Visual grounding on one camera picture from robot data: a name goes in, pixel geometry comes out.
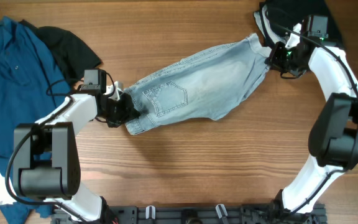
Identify right white rail clip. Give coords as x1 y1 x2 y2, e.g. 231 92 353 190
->
215 204 229 224

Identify black garment under shirt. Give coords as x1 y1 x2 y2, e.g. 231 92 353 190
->
19 20 102 86

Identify left white rail clip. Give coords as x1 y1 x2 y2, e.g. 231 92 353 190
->
145 205 156 220

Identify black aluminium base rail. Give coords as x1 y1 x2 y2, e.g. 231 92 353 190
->
50 203 328 224

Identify dark blue polo shirt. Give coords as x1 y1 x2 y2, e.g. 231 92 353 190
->
0 16 71 224

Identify folded black clothes pile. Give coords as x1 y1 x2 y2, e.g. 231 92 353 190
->
254 0 345 49

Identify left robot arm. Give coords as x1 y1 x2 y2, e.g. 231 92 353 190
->
4 69 139 223

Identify light blue denim shorts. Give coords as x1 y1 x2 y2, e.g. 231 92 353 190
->
125 34 271 135

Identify white rail clip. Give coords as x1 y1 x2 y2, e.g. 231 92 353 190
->
215 204 229 224
145 205 156 220

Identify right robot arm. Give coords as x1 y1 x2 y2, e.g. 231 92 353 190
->
266 15 358 223

